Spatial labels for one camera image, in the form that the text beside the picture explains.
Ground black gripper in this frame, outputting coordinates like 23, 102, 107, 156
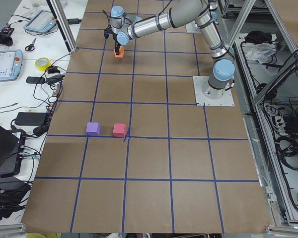
114, 42, 120, 53

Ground orange foam block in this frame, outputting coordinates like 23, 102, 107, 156
114, 46, 125, 58

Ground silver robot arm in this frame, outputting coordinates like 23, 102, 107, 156
104, 0, 235, 100

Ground black power strip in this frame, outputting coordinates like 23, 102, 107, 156
46, 82, 63, 123

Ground yellow tape roll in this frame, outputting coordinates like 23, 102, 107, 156
35, 57, 52, 72

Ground blue teach pendant far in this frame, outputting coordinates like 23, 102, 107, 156
23, 10, 56, 34

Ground blue teach pendant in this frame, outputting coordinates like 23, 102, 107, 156
0, 49, 23, 82
23, 10, 56, 34

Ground red foam block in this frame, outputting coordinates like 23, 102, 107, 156
113, 123, 127, 137

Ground purple foam block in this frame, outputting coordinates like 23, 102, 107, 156
86, 122, 101, 136

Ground black smartphone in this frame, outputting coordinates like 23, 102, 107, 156
26, 76, 45, 84

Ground blue teach pendant near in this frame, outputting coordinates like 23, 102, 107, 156
0, 49, 23, 82

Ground black power brick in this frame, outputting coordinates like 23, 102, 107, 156
14, 112, 47, 126

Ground crumpled white cloth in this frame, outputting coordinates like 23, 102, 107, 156
245, 43, 277, 64

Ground black laptop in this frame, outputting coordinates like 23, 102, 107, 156
0, 126, 25, 178

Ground aluminium frame post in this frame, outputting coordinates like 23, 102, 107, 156
46, 0, 76, 53

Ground black handled scissors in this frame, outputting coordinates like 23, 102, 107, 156
24, 38, 36, 52

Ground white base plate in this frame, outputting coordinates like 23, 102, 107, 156
193, 76, 234, 107

